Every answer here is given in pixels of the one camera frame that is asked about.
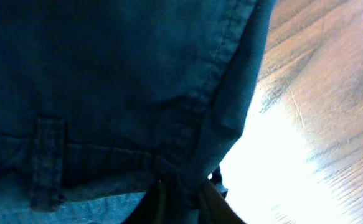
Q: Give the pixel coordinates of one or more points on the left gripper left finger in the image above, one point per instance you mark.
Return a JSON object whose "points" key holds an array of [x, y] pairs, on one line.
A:
{"points": [[152, 207]]}

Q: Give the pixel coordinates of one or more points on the navy blue denim shorts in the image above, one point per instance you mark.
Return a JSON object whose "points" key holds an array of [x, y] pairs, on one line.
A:
{"points": [[99, 99]]}

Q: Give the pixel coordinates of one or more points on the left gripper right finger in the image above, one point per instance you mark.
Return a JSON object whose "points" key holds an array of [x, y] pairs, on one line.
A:
{"points": [[213, 209]]}

